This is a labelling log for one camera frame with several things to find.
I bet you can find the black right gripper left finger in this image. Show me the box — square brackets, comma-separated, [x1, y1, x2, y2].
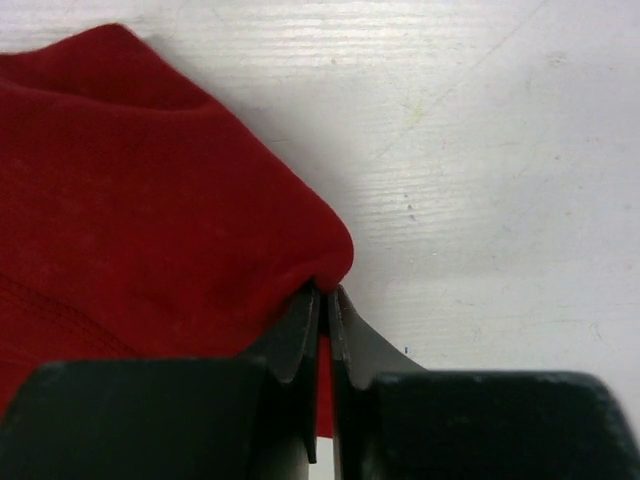
[1, 287, 321, 479]

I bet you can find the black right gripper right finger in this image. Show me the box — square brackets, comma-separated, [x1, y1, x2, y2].
[326, 290, 639, 479]

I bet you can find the dark red t shirt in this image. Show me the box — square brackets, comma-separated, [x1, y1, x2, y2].
[1, 24, 354, 405]

